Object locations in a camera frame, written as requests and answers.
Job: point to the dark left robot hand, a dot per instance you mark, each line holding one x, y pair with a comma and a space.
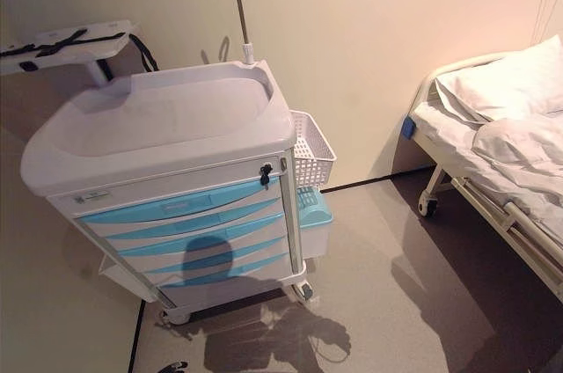
174, 367

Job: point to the tall white bottom drawer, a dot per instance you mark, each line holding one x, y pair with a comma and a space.
220, 289

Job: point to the cart caster wheel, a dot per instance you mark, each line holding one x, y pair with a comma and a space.
178, 316
303, 290

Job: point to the white bin with blue lid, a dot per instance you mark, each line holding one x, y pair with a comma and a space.
315, 236

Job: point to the silver cart lock bar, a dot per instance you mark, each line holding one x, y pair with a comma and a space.
291, 214

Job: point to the black key bunch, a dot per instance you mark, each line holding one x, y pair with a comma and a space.
265, 175

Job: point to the white medical cart body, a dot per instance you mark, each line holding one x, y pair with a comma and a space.
176, 126

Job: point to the white plastic mesh basket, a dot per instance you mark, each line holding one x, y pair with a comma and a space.
313, 153

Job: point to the black bed caster wheel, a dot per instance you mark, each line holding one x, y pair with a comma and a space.
429, 208

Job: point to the small black buckle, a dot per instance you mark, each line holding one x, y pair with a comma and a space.
28, 66

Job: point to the blue bed corner bumper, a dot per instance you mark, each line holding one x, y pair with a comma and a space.
409, 128

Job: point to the white mattress sheet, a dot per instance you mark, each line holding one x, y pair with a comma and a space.
444, 131

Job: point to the metal IV pole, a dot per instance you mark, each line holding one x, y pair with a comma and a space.
241, 12

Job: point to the white duvet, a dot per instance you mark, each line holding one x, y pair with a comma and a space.
528, 153

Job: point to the white pillow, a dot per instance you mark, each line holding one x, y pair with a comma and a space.
506, 82

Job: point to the white hospital bed frame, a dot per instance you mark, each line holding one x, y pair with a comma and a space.
484, 210

